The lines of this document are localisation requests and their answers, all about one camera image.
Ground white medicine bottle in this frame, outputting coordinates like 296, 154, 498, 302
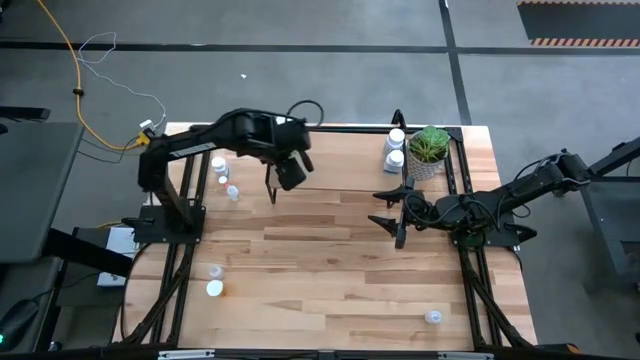
382, 148, 406, 175
383, 127, 407, 155

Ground black aluminium table frame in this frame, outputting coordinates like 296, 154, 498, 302
113, 108, 539, 351

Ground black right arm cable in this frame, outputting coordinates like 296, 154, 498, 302
402, 152, 564, 229

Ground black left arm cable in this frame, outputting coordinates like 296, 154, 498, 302
285, 99, 325, 127

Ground yellow extension cable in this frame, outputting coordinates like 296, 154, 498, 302
35, 0, 151, 152

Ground black desk support beam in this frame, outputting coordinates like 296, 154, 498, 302
43, 228, 134, 278

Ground black computer mouse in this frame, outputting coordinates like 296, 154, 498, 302
0, 298, 40, 351

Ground succulent in patterned white pot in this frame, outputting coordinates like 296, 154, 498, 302
405, 124, 451, 182

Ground white power box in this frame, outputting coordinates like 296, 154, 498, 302
97, 225, 139, 288

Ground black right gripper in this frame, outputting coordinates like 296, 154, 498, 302
367, 174, 454, 250

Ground wooden shelf black metal legs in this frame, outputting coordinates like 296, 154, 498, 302
264, 127, 410, 207

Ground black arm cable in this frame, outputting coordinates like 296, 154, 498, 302
285, 99, 325, 127
402, 152, 564, 229

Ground silver frame bracket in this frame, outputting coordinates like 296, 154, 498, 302
157, 349, 216, 360
437, 351, 495, 360

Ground black flat bar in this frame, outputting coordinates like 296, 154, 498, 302
0, 106, 51, 121

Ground white bottle with blue label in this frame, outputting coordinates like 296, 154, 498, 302
210, 155, 231, 177

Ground grey desk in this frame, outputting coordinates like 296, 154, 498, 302
0, 121, 85, 265

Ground white charger cable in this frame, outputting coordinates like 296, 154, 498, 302
77, 30, 168, 132

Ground black hazard-striped floor mat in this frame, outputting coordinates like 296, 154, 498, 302
516, 0, 640, 49

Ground black metal stand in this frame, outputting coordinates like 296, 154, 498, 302
579, 135, 640, 294

